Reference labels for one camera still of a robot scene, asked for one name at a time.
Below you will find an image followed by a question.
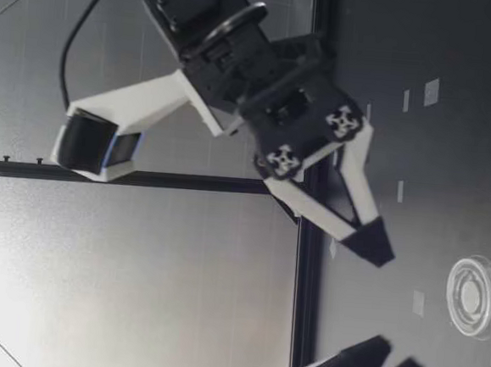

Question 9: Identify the black frame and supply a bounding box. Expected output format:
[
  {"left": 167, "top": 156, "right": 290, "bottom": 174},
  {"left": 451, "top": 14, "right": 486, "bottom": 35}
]
[{"left": 0, "top": 0, "right": 344, "bottom": 367}]

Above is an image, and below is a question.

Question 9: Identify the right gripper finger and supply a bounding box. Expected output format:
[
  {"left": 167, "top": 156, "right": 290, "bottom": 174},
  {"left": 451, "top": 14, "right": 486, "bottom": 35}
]
[{"left": 259, "top": 108, "right": 407, "bottom": 271}]

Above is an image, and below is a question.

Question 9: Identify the black cable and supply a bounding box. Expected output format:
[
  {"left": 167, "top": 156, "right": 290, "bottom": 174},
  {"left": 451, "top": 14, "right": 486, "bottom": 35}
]
[{"left": 59, "top": 0, "right": 117, "bottom": 108}]

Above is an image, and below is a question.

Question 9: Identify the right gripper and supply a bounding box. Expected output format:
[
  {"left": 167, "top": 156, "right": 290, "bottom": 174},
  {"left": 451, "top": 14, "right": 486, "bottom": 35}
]
[{"left": 171, "top": 25, "right": 374, "bottom": 189}]

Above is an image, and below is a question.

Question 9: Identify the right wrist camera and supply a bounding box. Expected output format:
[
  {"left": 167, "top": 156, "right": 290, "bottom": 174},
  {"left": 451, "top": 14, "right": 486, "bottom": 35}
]
[{"left": 48, "top": 60, "right": 245, "bottom": 193}]

